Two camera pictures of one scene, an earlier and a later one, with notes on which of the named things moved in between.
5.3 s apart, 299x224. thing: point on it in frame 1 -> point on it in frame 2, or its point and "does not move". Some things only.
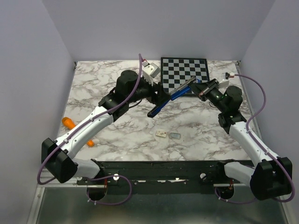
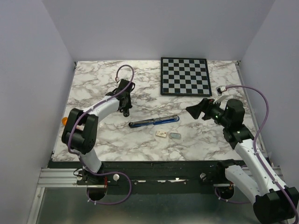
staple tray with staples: (175, 135) does not move
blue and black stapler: (177, 92) -> (171, 118)
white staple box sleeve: (161, 133) does not move
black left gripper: (160, 98) -> (129, 105)
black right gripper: (198, 87) -> (208, 104)
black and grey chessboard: (176, 72) does not move
